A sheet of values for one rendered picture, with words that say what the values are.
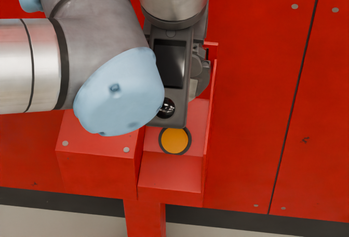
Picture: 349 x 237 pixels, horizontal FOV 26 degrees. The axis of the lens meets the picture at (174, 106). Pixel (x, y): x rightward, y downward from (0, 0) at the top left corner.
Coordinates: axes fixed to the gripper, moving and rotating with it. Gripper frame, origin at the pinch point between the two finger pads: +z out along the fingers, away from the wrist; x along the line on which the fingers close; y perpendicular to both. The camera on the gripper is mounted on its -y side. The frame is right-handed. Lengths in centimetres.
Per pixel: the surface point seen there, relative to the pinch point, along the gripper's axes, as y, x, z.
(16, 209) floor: 15, 41, 85
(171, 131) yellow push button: 1.8, 0.7, 10.7
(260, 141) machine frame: 19, -14, 45
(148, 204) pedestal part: -2.5, 4.0, 28.4
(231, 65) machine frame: 21.4, -6.8, 22.6
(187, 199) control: -6.4, -2.6, 15.1
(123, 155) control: -5.2, 6.0, 5.4
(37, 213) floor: 15, 36, 85
